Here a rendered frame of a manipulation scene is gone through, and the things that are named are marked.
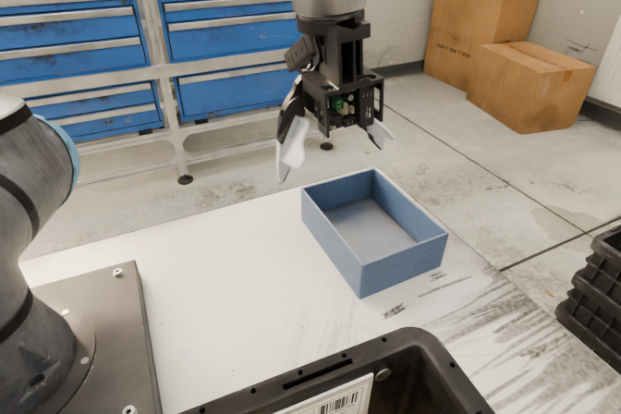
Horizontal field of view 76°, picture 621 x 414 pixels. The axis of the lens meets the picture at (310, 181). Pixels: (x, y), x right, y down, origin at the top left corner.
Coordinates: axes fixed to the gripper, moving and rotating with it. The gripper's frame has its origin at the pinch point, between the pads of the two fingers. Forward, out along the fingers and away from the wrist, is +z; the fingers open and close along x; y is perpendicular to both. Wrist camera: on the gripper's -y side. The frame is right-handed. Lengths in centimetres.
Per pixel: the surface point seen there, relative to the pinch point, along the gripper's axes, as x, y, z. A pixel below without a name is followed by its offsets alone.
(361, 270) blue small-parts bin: -0.9, 9.8, 11.4
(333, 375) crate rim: -14.3, 29.7, -7.0
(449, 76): 199, -197, 99
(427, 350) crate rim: -8.1, 30.7, -6.4
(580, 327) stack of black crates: 53, 15, 55
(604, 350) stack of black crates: 53, 21, 55
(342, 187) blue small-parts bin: 6.5, -9.8, 13.1
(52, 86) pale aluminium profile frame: -56, -137, 23
